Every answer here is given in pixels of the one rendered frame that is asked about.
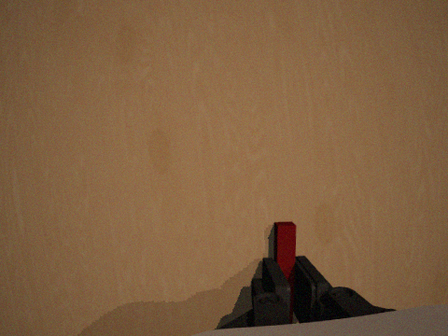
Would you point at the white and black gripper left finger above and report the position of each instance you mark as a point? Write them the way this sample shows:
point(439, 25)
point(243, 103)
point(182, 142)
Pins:
point(271, 303)

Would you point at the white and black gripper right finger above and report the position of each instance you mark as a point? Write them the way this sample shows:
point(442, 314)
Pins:
point(312, 301)

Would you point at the dark red rod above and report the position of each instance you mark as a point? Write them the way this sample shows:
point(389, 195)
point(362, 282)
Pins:
point(285, 254)

